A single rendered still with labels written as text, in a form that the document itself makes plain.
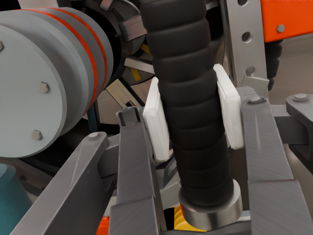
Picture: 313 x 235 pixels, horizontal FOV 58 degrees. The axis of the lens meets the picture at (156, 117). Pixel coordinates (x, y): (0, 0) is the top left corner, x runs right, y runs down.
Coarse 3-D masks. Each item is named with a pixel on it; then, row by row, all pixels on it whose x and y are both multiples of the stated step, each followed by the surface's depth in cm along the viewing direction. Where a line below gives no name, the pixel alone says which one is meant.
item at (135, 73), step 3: (144, 45) 77; (141, 48) 78; (144, 48) 78; (147, 48) 77; (147, 51) 78; (150, 54) 78; (132, 69) 80; (135, 69) 80; (132, 72) 80; (135, 72) 80; (135, 75) 81; (138, 75) 81; (135, 78) 81; (138, 78) 81
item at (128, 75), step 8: (120, 0) 70; (128, 0) 73; (136, 0) 73; (144, 0) 73; (152, 0) 73; (120, 8) 70; (128, 8) 70; (136, 8) 74; (128, 16) 71; (136, 40) 73; (144, 40) 77; (136, 48) 74; (136, 56) 79; (144, 56) 79; (152, 56) 79; (128, 72) 81; (144, 72) 81; (128, 80) 82; (144, 80) 82
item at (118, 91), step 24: (0, 0) 62; (72, 0) 45; (96, 0) 47; (216, 0) 44; (120, 24) 46; (216, 24) 52; (120, 48) 51; (216, 48) 53; (120, 72) 49; (120, 96) 51; (96, 120) 53; (72, 144) 64; (48, 168) 56
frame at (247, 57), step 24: (240, 0) 38; (240, 24) 35; (240, 48) 36; (264, 48) 36; (240, 72) 37; (264, 72) 37; (264, 96) 38; (24, 168) 51; (168, 168) 49; (168, 192) 45
